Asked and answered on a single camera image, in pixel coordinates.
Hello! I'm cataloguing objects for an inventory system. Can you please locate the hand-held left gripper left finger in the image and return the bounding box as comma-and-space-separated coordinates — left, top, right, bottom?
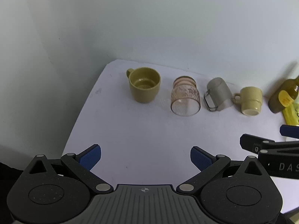
21, 144, 112, 194

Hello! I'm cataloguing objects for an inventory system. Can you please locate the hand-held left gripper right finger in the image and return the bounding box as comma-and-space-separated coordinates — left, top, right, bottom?
176, 146, 273, 194

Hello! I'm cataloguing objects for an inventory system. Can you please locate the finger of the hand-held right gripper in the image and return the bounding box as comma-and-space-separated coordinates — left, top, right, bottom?
280, 125, 299, 139
240, 134, 299, 155

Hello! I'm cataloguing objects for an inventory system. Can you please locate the small beige cup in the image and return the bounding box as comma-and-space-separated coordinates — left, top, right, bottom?
232, 86, 263, 116

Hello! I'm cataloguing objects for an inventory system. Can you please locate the clear glass cup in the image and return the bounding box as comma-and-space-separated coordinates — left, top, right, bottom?
170, 76, 201, 117

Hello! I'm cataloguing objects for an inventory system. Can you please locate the large olive cup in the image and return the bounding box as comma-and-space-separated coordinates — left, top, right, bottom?
126, 67, 161, 104

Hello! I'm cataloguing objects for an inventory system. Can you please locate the yellow packet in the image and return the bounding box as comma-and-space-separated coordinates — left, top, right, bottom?
281, 103, 299, 125

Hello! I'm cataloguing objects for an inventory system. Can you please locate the olive oil bottle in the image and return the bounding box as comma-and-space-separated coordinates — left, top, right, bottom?
268, 76, 299, 114

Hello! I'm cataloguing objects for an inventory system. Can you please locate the grey translucent mug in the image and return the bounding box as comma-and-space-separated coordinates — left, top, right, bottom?
204, 77, 234, 112

